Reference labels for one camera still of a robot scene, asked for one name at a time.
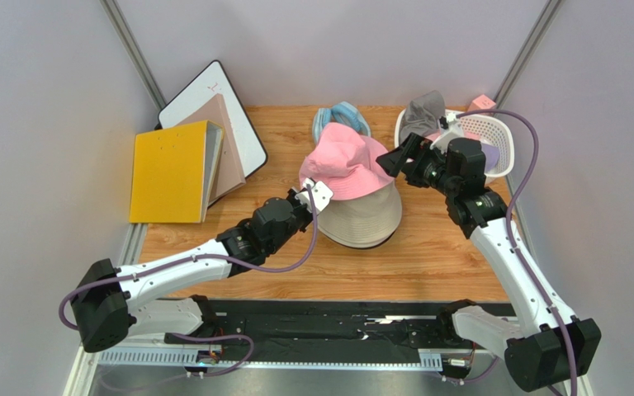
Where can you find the pink bucket hat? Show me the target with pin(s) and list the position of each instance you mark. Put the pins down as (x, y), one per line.
(345, 161)

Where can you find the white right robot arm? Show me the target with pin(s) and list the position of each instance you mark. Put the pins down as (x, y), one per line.
(548, 344)

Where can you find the lavender cloth in basket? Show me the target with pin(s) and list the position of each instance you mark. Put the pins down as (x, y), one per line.
(492, 155)

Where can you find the light blue headphones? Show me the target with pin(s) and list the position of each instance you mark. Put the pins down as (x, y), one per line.
(343, 113)

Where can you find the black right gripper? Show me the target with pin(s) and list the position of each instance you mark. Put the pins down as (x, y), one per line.
(410, 164)

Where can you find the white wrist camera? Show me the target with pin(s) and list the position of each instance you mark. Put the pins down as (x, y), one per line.
(319, 194)
(449, 129)

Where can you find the yellow binder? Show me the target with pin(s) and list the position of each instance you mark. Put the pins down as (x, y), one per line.
(173, 173)

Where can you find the pink cloth in basket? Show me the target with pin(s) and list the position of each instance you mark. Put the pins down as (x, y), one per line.
(433, 137)

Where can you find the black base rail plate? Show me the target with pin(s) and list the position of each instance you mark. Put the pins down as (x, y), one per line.
(304, 331)

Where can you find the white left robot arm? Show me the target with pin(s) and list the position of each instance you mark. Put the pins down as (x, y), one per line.
(113, 303)

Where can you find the grey hat in basket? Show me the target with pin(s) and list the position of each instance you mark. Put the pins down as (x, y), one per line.
(422, 116)

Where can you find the small pink box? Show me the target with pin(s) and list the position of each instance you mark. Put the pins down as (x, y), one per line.
(482, 103)

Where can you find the white board black frame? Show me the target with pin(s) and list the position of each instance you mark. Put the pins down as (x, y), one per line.
(211, 81)

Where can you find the pink and beige reversible hat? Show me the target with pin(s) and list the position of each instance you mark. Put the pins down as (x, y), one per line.
(362, 220)

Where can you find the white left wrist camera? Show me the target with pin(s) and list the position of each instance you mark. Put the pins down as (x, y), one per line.
(319, 194)

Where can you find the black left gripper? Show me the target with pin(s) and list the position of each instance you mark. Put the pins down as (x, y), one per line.
(293, 200)

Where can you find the white perforated plastic basket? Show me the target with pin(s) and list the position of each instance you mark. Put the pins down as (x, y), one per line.
(496, 134)

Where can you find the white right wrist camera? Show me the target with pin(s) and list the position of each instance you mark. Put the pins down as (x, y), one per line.
(449, 129)

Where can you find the pink brown folder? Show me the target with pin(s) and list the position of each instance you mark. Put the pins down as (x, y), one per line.
(229, 175)

